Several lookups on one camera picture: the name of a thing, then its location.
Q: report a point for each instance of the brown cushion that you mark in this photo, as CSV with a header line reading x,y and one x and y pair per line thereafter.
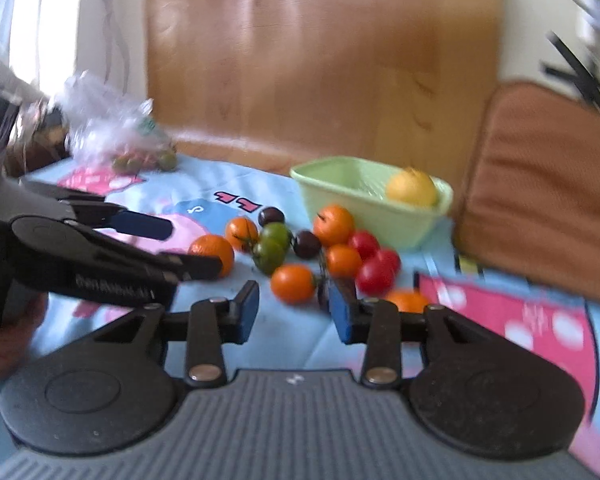
x,y
545,185

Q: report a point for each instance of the person's left hand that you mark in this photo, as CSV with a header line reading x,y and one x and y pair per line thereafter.
x,y
15,347

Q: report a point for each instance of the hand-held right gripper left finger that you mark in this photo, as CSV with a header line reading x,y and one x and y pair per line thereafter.
x,y
247,312

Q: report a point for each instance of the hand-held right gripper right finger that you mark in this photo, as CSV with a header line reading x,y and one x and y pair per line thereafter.
x,y
341,312

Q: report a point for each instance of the printed blanket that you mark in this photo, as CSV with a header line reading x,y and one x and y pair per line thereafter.
x,y
290,330

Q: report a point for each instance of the wood pattern board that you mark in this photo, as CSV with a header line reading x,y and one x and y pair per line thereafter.
x,y
320,60

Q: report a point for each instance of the orange cherry tomato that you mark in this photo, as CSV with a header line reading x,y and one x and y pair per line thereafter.
x,y
343,261
293,284
241,232

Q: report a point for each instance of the black tape strips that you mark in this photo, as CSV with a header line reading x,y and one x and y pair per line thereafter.
x,y
577,77

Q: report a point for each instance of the green cherry tomato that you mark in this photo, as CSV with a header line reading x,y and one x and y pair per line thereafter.
x,y
267,257
276,232

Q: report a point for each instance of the clear plastic bag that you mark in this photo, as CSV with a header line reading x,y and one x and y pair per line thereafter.
x,y
110,120

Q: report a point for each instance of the cluster of small tomatoes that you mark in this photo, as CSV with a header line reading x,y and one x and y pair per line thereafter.
x,y
150,161

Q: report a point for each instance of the yellow lemon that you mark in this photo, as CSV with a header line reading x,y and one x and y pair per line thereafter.
x,y
412,187

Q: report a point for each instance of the light green plastic basket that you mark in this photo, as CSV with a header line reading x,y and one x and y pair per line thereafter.
x,y
380,220

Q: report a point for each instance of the red cherry tomato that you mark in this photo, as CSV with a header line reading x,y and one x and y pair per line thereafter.
x,y
390,259
364,243
374,280

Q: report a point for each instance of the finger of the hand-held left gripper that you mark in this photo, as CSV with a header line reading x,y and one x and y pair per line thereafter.
x,y
142,225
195,267

